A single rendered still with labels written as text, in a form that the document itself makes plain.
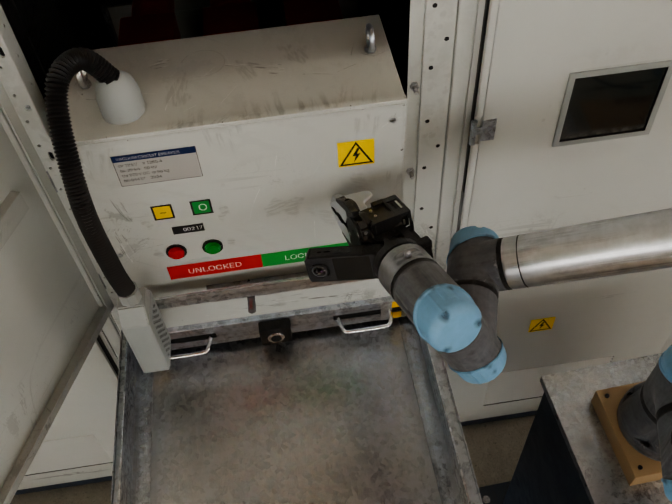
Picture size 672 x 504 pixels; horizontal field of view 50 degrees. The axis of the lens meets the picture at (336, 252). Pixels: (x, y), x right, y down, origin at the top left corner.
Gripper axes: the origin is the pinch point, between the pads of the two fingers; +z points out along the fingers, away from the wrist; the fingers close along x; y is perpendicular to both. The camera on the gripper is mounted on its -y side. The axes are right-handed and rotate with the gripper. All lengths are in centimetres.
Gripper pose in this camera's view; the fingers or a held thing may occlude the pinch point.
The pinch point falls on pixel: (332, 204)
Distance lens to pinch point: 112.6
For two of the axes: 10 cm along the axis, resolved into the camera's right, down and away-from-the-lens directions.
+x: -1.6, -7.9, -5.9
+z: -3.7, -5.0, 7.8
